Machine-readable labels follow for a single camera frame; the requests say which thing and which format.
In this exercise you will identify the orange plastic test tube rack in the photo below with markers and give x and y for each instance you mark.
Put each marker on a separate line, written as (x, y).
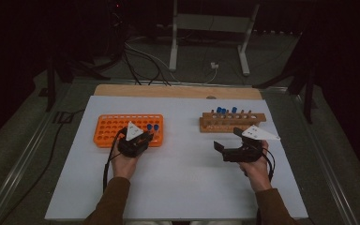
(106, 142)

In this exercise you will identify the metal frame rail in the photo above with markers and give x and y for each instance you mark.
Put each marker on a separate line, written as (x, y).
(18, 168)
(325, 175)
(262, 88)

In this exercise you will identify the black stand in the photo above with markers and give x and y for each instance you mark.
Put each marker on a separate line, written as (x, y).
(307, 93)
(50, 84)

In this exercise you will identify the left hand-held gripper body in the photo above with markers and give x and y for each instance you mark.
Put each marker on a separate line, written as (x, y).
(132, 146)

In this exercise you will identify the blue-capped test tube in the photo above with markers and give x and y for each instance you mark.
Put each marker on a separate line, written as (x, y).
(156, 127)
(234, 109)
(224, 111)
(149, 126)
(219, 109)

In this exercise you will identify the white table mat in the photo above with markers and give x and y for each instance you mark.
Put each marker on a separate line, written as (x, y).
(184, 181)

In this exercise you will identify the person's left hand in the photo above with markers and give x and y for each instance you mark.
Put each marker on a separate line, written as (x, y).
(123, 165)

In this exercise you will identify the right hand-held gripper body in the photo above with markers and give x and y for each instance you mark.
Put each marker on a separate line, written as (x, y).
(242, 153)

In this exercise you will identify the white metal stand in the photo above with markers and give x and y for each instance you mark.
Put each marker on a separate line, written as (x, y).
(212, 23)

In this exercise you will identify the white plug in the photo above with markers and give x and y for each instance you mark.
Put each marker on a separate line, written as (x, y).
(214, 65)

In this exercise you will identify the person's right hand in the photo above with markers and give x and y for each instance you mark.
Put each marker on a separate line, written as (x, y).
(258, 175)

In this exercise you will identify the wooden test tube rack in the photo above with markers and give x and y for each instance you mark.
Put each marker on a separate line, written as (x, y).
(212, 128)

